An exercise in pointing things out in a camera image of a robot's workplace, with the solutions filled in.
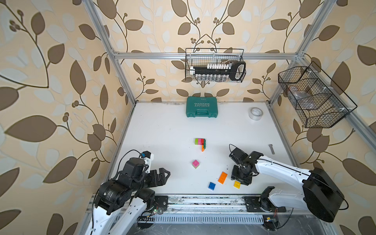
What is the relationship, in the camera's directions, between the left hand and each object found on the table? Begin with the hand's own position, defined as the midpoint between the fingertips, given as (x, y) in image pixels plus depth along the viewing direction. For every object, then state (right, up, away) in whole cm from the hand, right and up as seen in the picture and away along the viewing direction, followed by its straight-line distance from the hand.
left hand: (161, 173), depth 66 cm
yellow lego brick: (+39, -11, +14) cm, 43 cm away
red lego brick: (+22, +9, +30) cm, 38 cm away
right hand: (+38, -10, +16) cm, 42 cm away
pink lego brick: (+19, +10, +29) cm, 36 cm away
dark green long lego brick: (+22, +6, +28) cm, 36 cm away
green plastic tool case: (+21, +34, +45) cm, 60 cm away
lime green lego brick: (+17, +10, +30) cm, 35 cm away
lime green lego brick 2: (+16, -4, +20) cm, 26 cm away
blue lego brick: (+25, -12, +13) cm, 30 cm away
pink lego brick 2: (+16, -1, +19) cm, 25 cm away
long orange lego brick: (+31, -9, +16) cm, 36 cm away
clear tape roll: (+63, +28, +45) cm, 83 cm away
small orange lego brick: (+21, +5, +27) cm, 35 cm away
